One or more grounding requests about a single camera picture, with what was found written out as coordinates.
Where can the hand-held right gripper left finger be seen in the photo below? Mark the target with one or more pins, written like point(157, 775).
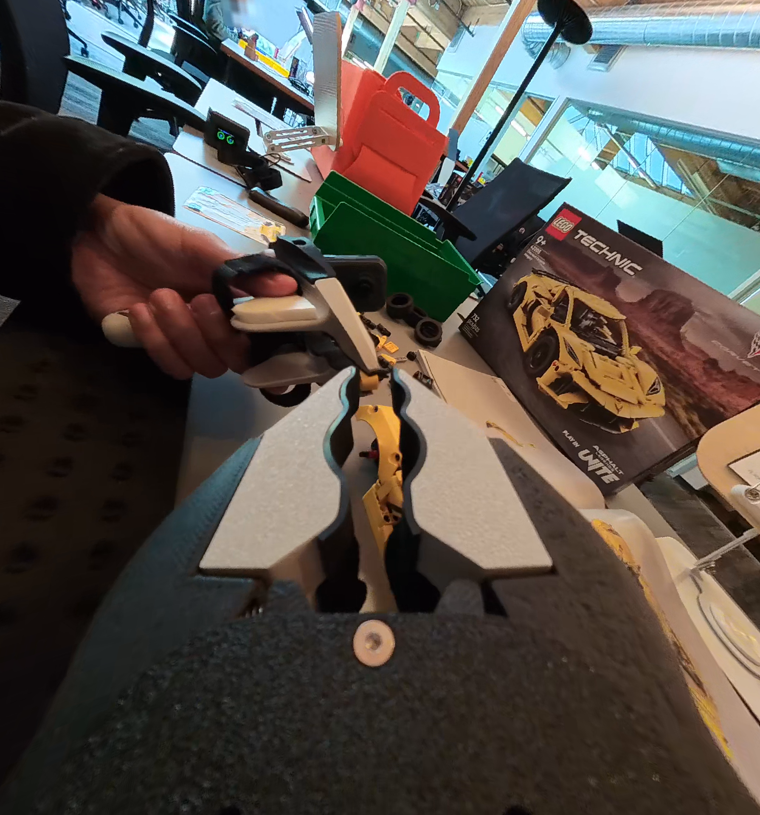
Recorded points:
point(278, 503)

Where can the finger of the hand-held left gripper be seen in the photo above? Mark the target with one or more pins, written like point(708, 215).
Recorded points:
point(348, 325)
point(284, 372)

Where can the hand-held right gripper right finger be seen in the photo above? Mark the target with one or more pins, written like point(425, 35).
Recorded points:
point(482, 503)

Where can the instruction booklet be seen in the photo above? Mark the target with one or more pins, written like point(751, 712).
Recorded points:
point(475, 407)

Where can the yellow curved panel piece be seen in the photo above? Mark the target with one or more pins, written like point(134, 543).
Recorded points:
point(386, 433)

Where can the person's left hand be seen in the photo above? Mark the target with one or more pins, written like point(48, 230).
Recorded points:
point(138, 267)

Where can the pile of black yellow bricks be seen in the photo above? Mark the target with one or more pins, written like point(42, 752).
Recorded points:
point(386, 340)

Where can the green plastic bin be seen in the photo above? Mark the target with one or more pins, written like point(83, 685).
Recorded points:
point(393, 248)

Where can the orange paper bag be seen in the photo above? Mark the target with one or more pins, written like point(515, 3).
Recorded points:
point(386, 146)

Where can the clear plastic packet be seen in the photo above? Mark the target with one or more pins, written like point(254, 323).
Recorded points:
point(233, 213)

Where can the black device with green lights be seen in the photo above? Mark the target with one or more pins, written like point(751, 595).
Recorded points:
point(227, 137)

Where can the white board document stand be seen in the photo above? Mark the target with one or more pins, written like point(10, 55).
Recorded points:
point(326, 76)

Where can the black pole with round disc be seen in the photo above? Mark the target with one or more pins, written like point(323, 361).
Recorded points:
point(526, 95)

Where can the toy car set box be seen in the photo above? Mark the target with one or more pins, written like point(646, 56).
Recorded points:
point(673, 331)

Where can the silver ventilation duct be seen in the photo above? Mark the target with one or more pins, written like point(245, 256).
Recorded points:
point(673, 25)

